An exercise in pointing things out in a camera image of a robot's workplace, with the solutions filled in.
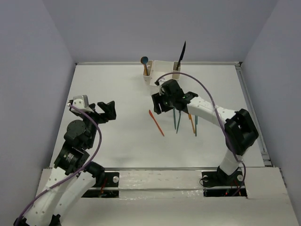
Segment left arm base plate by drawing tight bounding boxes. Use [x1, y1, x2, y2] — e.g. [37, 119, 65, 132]
[82, 171, 120, 198]

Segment orange spoon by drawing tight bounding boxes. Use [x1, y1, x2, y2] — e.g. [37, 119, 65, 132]
[141, 56, 149, 76]

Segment white utensil caddy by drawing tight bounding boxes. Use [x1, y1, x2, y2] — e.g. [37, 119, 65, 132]
[143, 60, 181, 95]

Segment teal plastic knife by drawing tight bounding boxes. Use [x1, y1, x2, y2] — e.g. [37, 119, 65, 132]
[176, 111, 182, 133]

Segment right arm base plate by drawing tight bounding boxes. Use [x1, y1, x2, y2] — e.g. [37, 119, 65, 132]
[199, 170, 247, 197]

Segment black handled steel knife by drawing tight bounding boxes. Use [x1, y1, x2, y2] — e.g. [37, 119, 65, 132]
[175, 41, 186, 71]

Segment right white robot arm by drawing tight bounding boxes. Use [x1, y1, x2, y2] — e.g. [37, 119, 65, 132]
[151, 79, 259, 188]

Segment long orange chopstick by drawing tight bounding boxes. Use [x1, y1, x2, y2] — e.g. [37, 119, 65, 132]
[190, 116, 195, 134]

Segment blue spoon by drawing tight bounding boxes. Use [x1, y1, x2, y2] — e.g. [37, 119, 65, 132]
[141, 56, 149, 76]

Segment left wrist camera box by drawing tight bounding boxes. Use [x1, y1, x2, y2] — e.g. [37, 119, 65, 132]
[68, 95, 93, 114]

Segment long teal chopstick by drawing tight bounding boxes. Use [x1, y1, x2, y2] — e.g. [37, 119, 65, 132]
[195, 115, 198, 137]

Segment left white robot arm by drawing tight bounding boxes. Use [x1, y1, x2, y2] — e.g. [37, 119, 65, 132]
[14, 95, 117, 226]

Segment orange plastic knife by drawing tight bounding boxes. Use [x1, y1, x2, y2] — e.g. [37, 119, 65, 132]
[149, 110, 165, 136]

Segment teal plastic fork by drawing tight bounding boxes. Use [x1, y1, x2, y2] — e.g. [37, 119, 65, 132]
[173, 108, 176, 130]

